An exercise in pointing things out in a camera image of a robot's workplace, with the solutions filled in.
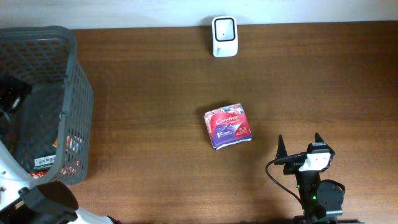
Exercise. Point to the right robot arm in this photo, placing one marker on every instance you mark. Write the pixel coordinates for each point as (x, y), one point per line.
(321, 200)

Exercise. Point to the red Nescafe coffee sachet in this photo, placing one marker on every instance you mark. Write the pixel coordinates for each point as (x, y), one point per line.
(39, 174)

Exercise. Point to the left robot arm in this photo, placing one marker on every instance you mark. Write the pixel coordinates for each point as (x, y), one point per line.
(24, 202)

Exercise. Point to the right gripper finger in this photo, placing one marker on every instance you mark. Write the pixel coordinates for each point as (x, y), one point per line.
(318, 138)
(281, 150)

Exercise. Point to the red purple Carefree pad pack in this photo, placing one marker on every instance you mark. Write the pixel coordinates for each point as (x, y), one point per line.
(227, 125)

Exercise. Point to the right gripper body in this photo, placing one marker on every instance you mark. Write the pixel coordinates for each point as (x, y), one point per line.
(292, 168)

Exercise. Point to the grey plastic mesh basket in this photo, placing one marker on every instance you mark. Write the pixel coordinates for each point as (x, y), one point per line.
(55, 119)

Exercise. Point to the green white gum pack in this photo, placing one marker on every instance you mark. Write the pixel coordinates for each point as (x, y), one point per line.
(44, 162)

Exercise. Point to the white barcode scanner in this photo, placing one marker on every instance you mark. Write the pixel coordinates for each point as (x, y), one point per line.
(225, 36)

